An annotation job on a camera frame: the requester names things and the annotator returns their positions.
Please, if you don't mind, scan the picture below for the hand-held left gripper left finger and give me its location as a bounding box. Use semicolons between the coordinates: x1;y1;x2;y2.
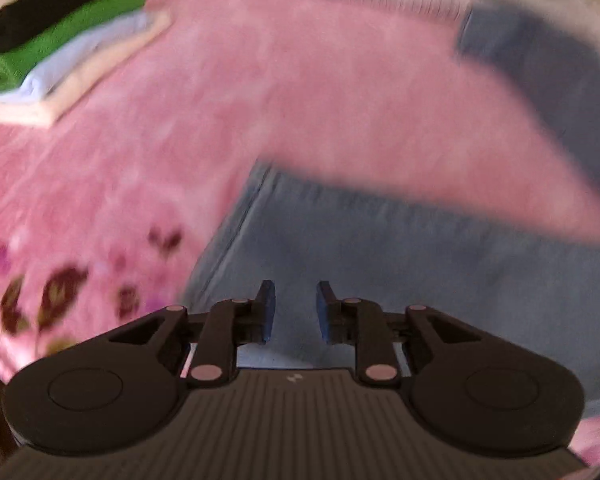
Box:
107;280;277;391

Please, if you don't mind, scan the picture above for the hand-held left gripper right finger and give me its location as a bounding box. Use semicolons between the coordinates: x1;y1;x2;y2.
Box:
316;280;486;391

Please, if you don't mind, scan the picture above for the pink floral plush blanket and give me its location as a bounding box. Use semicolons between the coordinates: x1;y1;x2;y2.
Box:
0;0;600;466

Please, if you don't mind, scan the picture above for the folded peach garment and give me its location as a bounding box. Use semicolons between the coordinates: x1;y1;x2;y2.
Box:
0;12;173;128

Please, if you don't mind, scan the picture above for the folded light blue garment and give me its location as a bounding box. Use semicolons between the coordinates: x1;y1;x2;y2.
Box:
0;10;156;103

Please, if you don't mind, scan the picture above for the folded green garment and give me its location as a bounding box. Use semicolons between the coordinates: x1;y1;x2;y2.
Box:
0;0;148;93

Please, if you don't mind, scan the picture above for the folded black garment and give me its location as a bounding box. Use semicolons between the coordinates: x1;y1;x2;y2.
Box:
0;0;141;63

